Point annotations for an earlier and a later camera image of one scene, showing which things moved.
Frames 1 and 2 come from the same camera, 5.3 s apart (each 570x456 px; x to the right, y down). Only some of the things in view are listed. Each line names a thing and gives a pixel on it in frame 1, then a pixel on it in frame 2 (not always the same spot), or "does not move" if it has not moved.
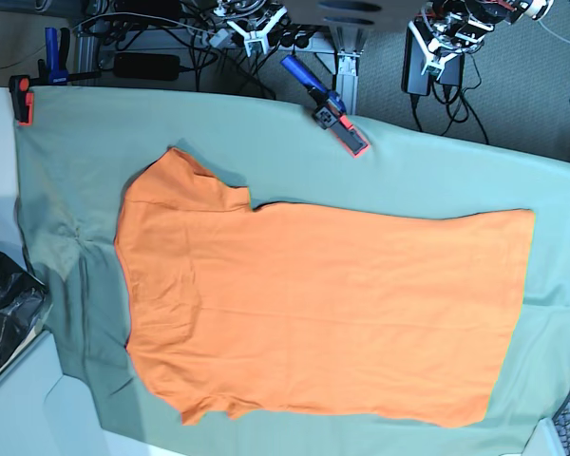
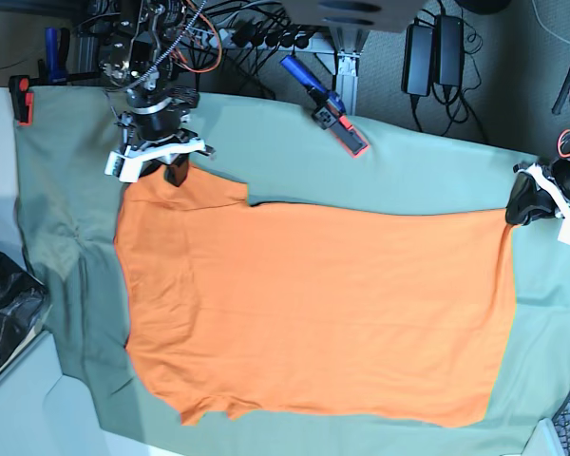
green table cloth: [72, 166] does not move
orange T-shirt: [236, 310] does not move
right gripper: [437, 51] to [566, 180]
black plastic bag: [12, 300] does not move
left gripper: [256, 36] to [156, 127]
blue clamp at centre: [330, 109] does not move
